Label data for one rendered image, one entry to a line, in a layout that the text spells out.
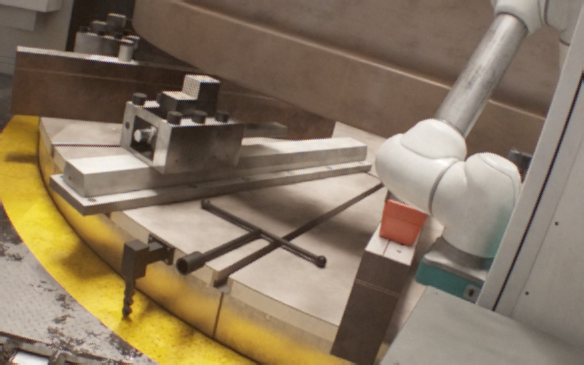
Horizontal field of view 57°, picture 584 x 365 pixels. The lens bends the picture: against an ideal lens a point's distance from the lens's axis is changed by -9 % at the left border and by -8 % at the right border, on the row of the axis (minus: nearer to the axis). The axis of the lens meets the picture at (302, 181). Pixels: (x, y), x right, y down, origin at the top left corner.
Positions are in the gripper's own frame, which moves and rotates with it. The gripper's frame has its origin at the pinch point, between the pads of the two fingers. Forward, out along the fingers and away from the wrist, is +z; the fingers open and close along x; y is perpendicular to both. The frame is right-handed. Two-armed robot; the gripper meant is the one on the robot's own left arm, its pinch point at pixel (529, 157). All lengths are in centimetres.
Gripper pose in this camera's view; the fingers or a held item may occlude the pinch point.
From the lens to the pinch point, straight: 218.1
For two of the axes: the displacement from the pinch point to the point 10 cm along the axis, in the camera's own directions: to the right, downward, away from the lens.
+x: 9.6, 2.8, -0.7
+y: -2.4, 9.2, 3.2
